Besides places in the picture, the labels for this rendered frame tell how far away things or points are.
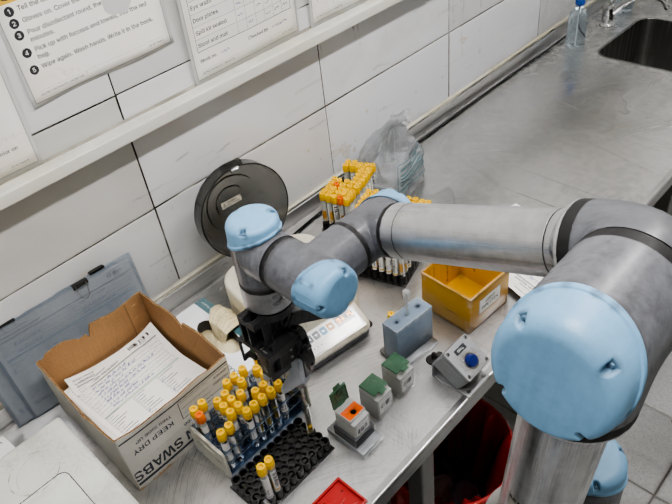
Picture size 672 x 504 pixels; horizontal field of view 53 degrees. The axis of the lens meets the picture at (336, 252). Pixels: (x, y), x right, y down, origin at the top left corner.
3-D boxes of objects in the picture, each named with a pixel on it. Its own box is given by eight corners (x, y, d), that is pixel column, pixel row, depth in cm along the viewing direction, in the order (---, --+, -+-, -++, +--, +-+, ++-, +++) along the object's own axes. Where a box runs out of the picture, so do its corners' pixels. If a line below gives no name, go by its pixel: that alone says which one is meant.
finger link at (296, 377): (279, 405, 110) (268, 367, 104) (304, 382, 113) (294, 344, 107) (292, 414, 108) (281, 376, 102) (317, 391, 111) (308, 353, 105)
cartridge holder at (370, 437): (364, 459, 119) (362, 448, 116) (327, 432, 124) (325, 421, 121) (383, 439, 121) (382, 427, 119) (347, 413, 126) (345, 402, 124)
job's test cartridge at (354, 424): (356, 446, 119) (353, 425, 115) (337, 431, 122) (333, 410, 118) (371, 431, 121) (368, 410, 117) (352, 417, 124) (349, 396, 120)
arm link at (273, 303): (265, 253, 99) (304, 275, 95) (270, 276, 102) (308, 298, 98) (227, 281, 95) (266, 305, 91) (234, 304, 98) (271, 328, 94)
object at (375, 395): (379, 420, 125) (377, 398, 120) (360, 407, 127) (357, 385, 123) (393, 406, 127) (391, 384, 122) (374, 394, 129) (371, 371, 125)
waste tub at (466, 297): (469, 335, 138) (470, 301, 132) (420, 305, 146) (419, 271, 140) (508, 301, 144) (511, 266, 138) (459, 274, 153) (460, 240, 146)
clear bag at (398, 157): (399, 216, 172) (395, 154, 160) (339, 203, 179) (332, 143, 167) (435, 164, 188) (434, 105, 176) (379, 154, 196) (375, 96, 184)
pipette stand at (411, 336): (404, 371, 133) (402, 337, 126) (379, 353, 137) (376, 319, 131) (438, 343, 137) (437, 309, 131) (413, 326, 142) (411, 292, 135)
